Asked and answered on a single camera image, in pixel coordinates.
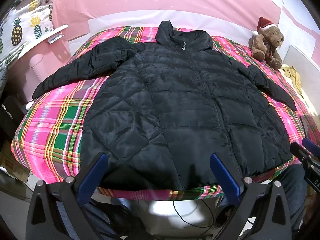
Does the black puffer jacket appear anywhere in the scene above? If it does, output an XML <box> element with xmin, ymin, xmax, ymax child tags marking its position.
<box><xmin>33</xmin><ymin>21</ymin><xmax>296</xmax><ymax>191</ymax></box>

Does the cardboard box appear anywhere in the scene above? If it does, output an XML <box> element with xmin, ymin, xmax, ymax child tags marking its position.
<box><xmin>1</xmin><ymin>141</ymin><xmax>30</xmax><ymax>183</ymax></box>

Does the yellow cloth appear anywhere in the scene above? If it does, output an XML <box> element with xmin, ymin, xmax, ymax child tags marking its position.
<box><xmin>281</xmin><ymin>64</ymin><xmax>303</xmax><ymax>95</ymax></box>

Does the brown teddy bear santa hat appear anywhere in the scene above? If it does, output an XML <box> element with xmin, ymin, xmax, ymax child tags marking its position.
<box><xmin>249</xmin><ymin>17</ymin><xmax>284</xmax><ymax>70</ymax></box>

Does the pink waste bin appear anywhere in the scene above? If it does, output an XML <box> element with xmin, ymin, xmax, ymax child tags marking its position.
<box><xmin>29</xmin><ymin>54</ymin><xmax>57</xmax><ymax>81</ymax></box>

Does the white shelf board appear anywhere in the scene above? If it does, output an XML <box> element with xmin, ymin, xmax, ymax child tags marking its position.
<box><xmin>17</xmin><ymin>24</ymin><xmax>69</xmax><ymax>60</ymax></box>

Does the pineapple print fabric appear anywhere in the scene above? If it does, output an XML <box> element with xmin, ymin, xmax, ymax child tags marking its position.
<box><xmin>0</xmin><ymin>0</ymin><xmax>54</xmax><ymax>68</ymax></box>

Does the black cable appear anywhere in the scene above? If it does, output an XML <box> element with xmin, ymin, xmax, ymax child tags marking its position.
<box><xmin>172</xmin><ymin>198</ymin><xmax>253</xmax><ymax>238</ymax></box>

